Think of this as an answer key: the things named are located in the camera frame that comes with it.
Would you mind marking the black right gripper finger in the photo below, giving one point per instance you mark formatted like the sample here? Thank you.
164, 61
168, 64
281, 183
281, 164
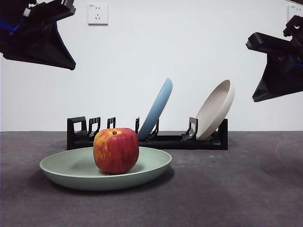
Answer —
279, 80

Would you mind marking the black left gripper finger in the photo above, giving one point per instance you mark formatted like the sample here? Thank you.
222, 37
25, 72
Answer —
42, 47

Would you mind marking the black plate rack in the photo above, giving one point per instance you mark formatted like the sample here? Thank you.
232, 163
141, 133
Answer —
177, 144

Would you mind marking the blue plate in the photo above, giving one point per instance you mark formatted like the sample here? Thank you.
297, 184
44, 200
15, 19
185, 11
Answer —
156, 106

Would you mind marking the white wall socket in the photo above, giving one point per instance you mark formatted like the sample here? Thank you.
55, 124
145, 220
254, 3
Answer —
293, 11
98, 14

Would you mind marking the red yellow apple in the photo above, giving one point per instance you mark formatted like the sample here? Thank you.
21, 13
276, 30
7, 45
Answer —
116, 153

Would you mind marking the green plate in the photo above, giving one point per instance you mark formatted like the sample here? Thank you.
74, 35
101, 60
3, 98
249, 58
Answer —
71, 179

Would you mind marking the beige plate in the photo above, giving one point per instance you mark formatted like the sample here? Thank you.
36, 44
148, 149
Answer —
215, 106

